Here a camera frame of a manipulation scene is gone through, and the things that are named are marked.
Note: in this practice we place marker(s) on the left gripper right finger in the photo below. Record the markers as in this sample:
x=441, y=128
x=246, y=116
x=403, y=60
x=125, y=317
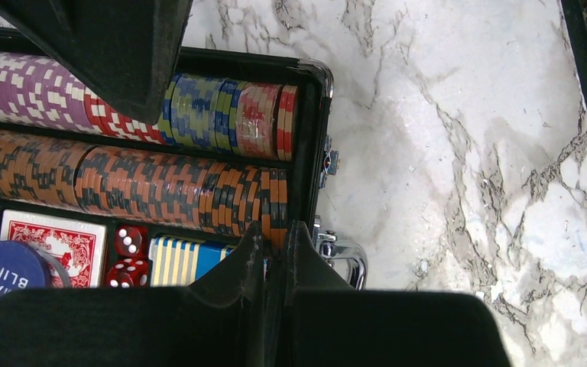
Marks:
x=326, y=322

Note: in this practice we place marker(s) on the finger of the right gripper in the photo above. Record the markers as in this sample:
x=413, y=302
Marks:
x=124, y=51

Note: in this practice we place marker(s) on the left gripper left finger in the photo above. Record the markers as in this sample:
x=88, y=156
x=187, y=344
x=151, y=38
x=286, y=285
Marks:
x=215, y=321

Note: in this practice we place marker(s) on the blue yellow card deck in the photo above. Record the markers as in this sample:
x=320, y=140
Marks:
x=180, y=262

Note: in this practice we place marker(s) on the red dice row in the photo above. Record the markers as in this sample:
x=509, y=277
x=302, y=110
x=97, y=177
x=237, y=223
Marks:
x=132, y=269

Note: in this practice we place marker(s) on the purple red chip stack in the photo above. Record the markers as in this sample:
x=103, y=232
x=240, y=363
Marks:
x=184, y=110

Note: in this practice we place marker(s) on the orange black chip stack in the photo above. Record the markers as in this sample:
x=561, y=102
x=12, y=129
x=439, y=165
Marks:
x=193, y=193

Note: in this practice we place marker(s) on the black poker chip case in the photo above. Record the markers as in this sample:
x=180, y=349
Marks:
x=311, y=163

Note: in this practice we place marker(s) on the red playing card deck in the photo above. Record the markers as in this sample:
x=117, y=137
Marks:
x=77, y=247

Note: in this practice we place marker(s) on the blue small blind button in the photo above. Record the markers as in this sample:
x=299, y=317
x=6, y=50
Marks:
x=21, y=267

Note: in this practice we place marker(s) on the chrome case handle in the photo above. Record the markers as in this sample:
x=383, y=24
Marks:
x=345, y=256

